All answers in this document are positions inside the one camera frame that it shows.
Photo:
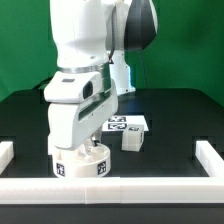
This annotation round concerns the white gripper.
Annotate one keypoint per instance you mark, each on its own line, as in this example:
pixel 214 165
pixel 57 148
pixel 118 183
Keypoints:
pixel 79 106

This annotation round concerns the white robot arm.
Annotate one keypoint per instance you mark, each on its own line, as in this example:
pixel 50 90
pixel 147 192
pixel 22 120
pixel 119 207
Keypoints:
pixel 86 32

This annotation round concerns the white paper marker sheet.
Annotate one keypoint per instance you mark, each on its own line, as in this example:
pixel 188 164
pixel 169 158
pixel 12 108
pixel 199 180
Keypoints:
pixel 120 122

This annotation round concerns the white left fence rail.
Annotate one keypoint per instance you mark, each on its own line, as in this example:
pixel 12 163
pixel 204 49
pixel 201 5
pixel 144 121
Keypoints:
pixel 6 154

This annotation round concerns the white front fence rail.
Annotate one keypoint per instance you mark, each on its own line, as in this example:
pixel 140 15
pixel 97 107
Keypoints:
pixel 111 190

